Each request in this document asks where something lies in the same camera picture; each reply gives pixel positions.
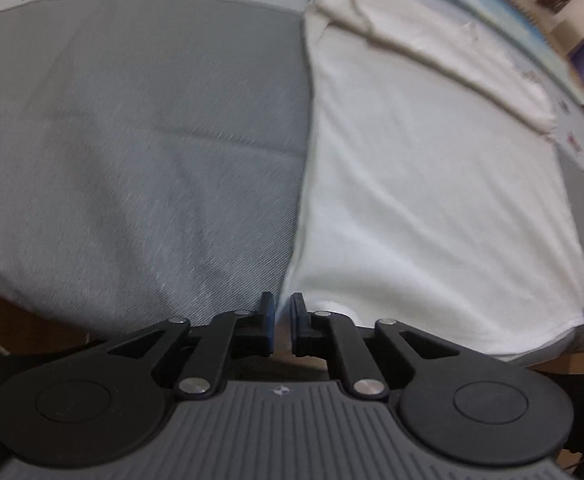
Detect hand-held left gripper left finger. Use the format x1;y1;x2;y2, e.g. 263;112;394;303
97;291;276;402

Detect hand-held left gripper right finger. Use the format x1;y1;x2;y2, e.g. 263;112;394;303
289;292;468;401

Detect white long-sleeve shirt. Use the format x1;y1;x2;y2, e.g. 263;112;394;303
282;0;584;363

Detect light blue patterned blanket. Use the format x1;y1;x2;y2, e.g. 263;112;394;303
372;0;584;108

